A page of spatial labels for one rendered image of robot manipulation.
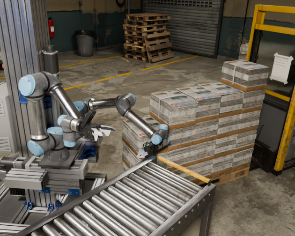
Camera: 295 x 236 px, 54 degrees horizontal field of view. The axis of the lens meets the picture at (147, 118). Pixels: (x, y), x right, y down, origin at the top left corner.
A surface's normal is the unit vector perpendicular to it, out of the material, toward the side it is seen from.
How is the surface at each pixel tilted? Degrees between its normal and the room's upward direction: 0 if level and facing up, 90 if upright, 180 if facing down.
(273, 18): 90
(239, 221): 0
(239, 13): 90
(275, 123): 90
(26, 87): 82
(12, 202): 0
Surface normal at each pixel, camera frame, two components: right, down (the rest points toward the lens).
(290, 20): -0.66, 0.29
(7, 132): -0.07, 0.40
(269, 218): 0.04, -0.91
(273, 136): -0.88, 0.16
